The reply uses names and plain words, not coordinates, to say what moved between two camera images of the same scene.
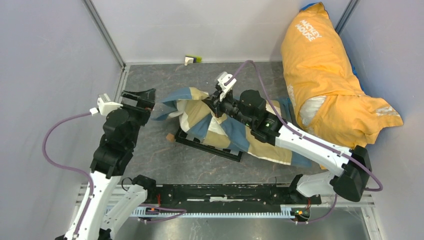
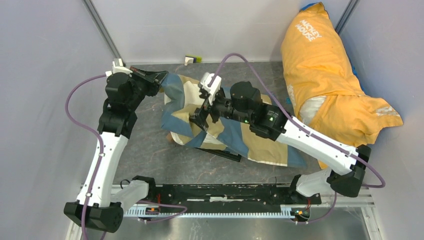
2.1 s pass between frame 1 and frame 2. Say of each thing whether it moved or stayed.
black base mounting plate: stayed
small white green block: stayed
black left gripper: moved
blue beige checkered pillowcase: moved
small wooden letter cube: stayed
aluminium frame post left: stayed
